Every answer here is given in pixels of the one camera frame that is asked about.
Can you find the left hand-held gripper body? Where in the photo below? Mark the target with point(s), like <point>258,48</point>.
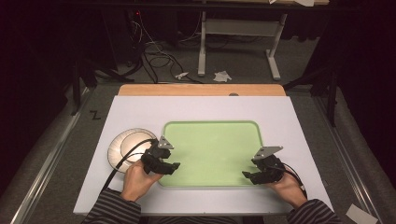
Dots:
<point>158,153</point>

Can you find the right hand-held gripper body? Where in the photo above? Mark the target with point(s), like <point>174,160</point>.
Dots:
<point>267,163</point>

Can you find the person's left hand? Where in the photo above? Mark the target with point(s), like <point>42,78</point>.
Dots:
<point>137,182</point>

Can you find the person's right hand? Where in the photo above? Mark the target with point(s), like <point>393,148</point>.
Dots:
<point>288,188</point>

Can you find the white round plate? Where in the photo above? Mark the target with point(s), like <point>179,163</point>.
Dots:
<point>120,149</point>

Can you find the light green tray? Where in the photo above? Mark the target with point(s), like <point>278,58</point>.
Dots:
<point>214,149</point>

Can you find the white board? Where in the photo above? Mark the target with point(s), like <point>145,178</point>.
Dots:
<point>202,107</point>

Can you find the wooden table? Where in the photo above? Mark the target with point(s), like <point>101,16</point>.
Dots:
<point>199,90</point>

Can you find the grey table grommet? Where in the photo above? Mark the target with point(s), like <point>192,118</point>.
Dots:
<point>233,94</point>

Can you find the small crumpled white paper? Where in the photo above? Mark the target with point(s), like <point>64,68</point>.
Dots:
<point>181,75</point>

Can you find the black metal stand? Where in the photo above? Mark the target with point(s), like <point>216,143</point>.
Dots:
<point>332,93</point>
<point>76,84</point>

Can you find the large crumpled white paper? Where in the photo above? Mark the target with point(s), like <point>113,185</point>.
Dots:
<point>222,76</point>

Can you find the flat white paper sheet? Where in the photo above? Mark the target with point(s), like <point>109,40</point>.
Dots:
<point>361,215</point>

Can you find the metal floor rail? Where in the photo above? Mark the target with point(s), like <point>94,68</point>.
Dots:
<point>348,161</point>
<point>46,168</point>

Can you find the white metal desk frame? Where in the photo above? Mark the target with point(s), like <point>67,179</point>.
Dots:
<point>239,27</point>

